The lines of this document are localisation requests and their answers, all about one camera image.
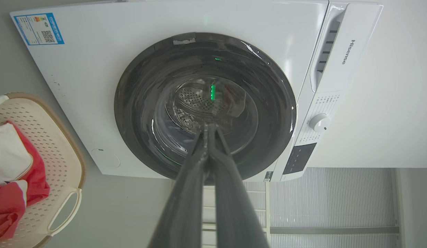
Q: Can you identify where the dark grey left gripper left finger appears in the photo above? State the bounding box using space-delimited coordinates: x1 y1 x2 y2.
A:
148 123 210 248

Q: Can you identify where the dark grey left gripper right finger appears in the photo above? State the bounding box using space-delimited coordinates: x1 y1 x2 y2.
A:
208 124 270 248

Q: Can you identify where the cream perforated laundry basket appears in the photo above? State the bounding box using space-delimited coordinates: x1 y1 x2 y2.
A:
0 92 86 248

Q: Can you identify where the round dark washing machine door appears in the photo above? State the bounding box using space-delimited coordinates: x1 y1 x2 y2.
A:
114 32 297 181

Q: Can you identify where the white washing machine control knob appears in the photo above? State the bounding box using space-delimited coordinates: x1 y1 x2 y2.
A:
309 113 332 133

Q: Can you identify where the white Hisense washing machine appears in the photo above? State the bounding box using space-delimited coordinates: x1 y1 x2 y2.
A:
10 0 384 182

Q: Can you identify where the red and white garment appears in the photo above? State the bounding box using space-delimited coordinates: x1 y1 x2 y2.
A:
0 119 50 241

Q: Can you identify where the white detergent drawer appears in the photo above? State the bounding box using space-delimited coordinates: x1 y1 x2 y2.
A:
310 3 384 93

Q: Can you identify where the blue energy label sticker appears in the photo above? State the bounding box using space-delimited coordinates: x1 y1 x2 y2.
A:
13 13 65 46

